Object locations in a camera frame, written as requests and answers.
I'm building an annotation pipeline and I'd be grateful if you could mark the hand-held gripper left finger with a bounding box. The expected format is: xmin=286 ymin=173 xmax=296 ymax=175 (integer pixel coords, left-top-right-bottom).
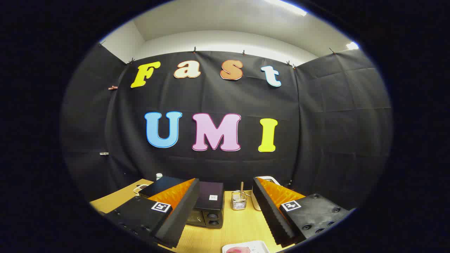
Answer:
xmin=104 ymin=178 xmax=200 ymax=249

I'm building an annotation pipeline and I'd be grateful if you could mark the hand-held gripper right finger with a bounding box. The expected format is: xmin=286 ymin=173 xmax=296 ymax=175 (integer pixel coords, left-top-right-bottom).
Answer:
xmin=252 ymin=177 xmax=352 ymax=247

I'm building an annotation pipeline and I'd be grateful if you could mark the black toaster oven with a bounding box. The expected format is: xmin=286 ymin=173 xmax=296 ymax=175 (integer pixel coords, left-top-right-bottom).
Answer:
xmin=139 ymin=176 xmax=224 ymax=229

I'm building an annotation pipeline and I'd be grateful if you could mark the white rectangular plate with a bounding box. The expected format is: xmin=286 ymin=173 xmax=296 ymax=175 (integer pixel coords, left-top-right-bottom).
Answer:
xmin=222 ymin=240 xmax=270 ymax=253

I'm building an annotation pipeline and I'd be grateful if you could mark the white pop-up toaster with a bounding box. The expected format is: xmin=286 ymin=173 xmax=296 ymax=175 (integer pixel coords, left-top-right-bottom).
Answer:
xmin=254 ymin=176 xmax=281 ymax=211

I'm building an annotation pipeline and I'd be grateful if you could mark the black backdrop cloth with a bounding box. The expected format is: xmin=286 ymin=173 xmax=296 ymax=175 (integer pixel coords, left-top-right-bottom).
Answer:
xmin=60 ymin=43 xmax=392 ymax=211

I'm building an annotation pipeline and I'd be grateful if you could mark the small wire basket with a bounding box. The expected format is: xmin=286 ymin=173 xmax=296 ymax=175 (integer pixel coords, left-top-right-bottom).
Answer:
xmin=231 ymin=191 xmax=248 ymax=210

